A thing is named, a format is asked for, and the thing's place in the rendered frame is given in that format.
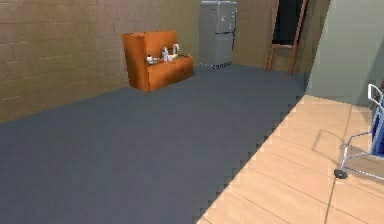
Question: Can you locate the orange sink cabinet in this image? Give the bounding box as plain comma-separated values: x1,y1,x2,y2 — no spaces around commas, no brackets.
121,29,195,93

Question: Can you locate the grey fridge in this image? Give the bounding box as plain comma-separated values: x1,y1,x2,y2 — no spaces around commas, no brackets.
198,0,238,70

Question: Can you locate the brown framed room door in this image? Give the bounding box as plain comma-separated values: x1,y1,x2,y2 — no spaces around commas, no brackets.
264,0,310,76

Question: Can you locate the blue metal frame chair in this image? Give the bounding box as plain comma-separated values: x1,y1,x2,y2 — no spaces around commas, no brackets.
333,83,384,181

